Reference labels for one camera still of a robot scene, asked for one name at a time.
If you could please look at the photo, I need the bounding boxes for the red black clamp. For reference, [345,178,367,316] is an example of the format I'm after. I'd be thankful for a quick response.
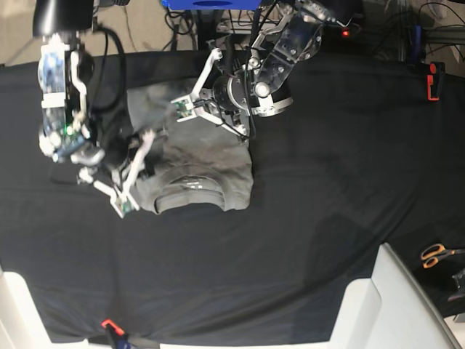
[426,62,446,102]

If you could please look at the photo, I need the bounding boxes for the orange handled scissors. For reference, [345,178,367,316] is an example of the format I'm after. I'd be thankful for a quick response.
[420,244,464,269]

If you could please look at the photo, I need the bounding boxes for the red blue front clamp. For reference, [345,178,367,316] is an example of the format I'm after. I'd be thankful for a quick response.
[101,318,132,349]

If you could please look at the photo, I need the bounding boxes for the white bin left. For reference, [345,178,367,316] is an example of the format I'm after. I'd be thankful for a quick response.
[1,270,52,349]

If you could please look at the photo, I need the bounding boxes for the black table cloth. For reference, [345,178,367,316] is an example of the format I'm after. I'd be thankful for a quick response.
[1,54,464,345]

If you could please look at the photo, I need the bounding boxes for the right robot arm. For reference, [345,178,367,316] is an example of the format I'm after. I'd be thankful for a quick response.
[33,1,157,217]

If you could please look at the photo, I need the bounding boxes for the white bin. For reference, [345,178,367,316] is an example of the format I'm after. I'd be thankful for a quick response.
[1,270,52,349]
[328,243,461,348]

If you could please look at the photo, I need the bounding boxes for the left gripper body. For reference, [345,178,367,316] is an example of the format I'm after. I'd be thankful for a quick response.
[212,1,336,117]

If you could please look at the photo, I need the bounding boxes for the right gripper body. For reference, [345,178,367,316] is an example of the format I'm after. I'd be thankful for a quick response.
[39,120,127,172]

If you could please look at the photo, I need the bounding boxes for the grey T-shirt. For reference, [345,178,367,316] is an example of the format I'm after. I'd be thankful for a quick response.
[127,79,254,214]

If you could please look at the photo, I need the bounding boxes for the blue stand base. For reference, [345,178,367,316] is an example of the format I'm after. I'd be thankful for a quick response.
[161,0,261,11]

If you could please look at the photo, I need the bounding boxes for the black metal object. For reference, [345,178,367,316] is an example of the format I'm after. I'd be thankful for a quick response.
[448,269,465,302]

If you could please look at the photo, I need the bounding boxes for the white bin right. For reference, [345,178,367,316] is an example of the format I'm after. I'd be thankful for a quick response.
[328,243,461,348]

